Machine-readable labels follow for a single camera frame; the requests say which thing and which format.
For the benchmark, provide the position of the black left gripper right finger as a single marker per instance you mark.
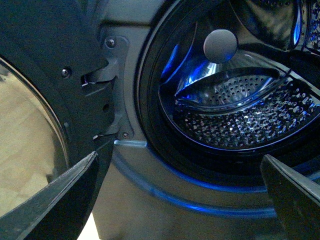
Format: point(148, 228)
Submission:
point(296, 199)

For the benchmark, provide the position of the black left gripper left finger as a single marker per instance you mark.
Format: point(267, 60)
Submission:
point(60, 210)

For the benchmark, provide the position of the washing machine glass door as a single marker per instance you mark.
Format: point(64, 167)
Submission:
point(56, 93)

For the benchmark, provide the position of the steel washing machine drum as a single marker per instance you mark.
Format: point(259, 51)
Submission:
point(243, 74)

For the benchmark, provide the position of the dark grey washing machine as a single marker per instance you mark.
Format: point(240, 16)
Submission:
point(160, 185)

